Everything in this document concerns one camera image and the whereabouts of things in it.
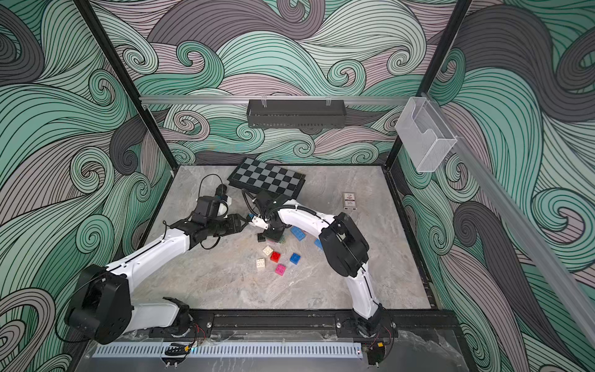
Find light blue long lego brick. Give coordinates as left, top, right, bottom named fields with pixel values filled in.
left=291, top=226, right=306, bottom=241

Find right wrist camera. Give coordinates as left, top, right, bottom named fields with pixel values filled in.
left=249, top=214, right=270, bottom=230

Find black wall tray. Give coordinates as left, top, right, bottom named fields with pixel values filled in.
left=246, top=99, right=347, bottom=133

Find white slotted cable duct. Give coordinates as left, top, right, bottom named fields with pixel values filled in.
left=91, top=342, right=364, bottom=360

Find clear plastic wall bin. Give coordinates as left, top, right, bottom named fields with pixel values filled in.
left=395, top=97, right=457, bottom=173

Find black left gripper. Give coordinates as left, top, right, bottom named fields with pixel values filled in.
left=205, top=213, right=249, bottom=238

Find dark blue square lego brick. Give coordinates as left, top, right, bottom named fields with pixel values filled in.
left=290, top=253, right=302, bottom=264

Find pink square lego brick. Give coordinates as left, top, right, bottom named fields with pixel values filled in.
left=274, top=263, right=287, bottom=276

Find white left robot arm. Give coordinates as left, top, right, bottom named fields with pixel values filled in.
left=64, top=214, right=248, bottom=345

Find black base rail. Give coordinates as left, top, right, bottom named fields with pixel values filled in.
left=140, top=309, right=459, bottom=340

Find red square lego brick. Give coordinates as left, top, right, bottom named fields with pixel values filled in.
left=270, top=251, right=280, bottom=263

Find black green chessboard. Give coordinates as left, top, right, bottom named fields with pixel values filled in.
left=228, top=158, right=305, bottom=199

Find playing card box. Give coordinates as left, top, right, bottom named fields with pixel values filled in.
left=343, top=192, right=357, bottom=210

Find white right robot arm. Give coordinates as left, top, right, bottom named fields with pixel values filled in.
left=250, top=191, right=383, bottom=338

